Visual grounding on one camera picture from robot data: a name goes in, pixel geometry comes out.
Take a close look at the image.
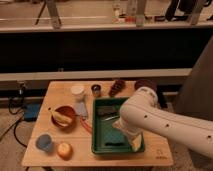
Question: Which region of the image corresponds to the blue-green sponge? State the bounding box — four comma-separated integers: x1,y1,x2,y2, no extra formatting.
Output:
105,142,124,146

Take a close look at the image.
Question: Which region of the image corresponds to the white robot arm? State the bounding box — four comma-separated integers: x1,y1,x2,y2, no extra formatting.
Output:
113,87,213,159

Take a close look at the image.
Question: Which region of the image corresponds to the dark brown sponge block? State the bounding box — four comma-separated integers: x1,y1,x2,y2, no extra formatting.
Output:
97,106,116,116

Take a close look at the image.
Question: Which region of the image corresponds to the white plastic cup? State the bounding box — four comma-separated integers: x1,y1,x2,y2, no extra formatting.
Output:
71,84,85,101

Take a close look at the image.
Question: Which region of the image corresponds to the blue plastic cup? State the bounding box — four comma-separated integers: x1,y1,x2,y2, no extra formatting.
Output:
36,134,53,152

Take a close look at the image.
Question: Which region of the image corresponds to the green plastic tray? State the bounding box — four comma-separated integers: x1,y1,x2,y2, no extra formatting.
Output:
91,96,146,155

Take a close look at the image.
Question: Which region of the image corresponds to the bunch of dark grapes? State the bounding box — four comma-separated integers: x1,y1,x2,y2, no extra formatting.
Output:
109,79,125,97

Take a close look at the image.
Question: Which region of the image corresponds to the purple bowl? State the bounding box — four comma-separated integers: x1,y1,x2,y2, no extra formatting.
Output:
134,79,157,91

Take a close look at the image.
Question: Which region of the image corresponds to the grey spatula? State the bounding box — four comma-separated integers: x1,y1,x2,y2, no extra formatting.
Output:
74,99,88,118

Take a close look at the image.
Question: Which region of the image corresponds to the small dark metal can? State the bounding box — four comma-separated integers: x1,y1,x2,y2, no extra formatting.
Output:
91,84,101,97

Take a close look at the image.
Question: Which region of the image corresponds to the yellow apple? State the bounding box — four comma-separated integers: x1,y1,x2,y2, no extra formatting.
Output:
57,142,73,160

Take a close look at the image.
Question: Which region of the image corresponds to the wooden folding table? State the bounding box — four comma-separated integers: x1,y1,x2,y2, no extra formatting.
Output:
22,81,173,167

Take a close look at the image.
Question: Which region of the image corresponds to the red-brown bowl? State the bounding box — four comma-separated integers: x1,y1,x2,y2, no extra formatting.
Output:
51,106,76,129

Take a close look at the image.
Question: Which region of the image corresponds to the yellow banana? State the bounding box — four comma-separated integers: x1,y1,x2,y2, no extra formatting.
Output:
52,111,72,124

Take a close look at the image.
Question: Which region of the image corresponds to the blue box on floor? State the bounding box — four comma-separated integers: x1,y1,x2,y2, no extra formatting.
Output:
24,104,41,121

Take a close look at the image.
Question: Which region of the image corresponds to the red-handled utensil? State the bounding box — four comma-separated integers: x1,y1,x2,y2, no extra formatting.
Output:
80,116,92,134

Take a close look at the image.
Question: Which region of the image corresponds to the black cable on floor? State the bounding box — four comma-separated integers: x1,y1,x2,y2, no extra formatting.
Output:
0,87,28,148

